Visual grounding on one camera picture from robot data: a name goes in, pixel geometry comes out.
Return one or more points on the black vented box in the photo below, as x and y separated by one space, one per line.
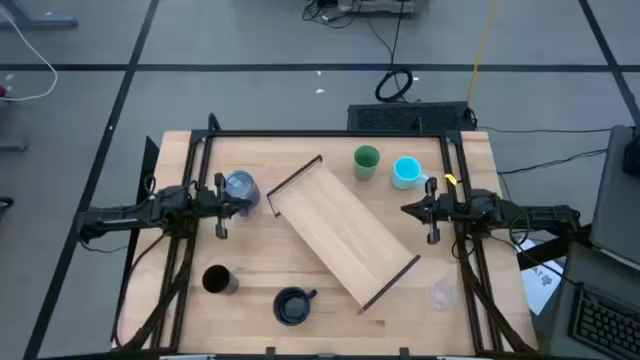
400 117

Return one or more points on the yellow tag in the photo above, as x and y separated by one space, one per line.
451 179

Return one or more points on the tall black cup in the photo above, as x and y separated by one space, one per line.
217 280

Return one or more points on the black keyboard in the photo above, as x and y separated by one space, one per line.
605 320

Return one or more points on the black metal table frame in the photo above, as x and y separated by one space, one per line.
325 133

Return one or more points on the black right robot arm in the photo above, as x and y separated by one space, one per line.
540 215

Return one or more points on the power strip board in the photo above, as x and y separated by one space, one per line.
375 6

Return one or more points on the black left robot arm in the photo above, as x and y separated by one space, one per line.
125 217

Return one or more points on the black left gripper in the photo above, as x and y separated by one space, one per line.
221 210

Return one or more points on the clear glass cup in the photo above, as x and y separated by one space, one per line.
442 295

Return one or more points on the grey metal table foot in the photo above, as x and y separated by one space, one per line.
50 22

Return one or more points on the navy speckled enamel mug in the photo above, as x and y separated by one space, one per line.
291 306

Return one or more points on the white paper sheet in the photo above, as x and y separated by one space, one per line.
537 285

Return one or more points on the teal ceramic mug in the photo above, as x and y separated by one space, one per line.
406 172

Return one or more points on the blue tumbler with clear lid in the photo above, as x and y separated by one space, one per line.
242 187

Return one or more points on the wooden shelf with black legs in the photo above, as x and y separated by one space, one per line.
340 230

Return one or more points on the grey desk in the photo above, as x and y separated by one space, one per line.
615 210
565 310

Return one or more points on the green plastic cup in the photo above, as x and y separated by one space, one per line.
366 162

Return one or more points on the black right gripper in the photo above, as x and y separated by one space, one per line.
433 210

